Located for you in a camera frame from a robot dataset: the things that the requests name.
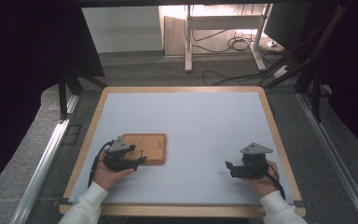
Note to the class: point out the person's left hand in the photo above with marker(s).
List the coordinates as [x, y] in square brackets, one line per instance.
[107, 175]

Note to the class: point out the white board panel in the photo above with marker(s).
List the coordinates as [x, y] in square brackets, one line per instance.
[121, 29]

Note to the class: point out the white power strip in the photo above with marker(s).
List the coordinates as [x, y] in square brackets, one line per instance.
[281, 71]

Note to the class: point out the aluminium rail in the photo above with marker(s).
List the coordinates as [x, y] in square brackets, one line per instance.
[40, 174]
[335, 155]

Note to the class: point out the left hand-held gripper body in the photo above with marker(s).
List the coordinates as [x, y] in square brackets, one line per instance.
[117, 155]

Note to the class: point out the white desk frame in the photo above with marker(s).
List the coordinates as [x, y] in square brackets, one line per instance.
[223, 22]

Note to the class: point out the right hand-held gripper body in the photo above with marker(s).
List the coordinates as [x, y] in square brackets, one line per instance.
[254, 165]

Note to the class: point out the dark curtain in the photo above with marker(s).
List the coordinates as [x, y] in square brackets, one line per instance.
[21, 77]
[354, 62]

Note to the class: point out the black metal stand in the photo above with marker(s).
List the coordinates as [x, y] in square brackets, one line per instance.
[63, 93]
[316, 99]

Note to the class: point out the person's right hand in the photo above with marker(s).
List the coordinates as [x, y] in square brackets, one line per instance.
[265, 183]

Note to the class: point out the wooden photo frame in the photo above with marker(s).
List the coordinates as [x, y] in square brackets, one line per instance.
[150, 146]

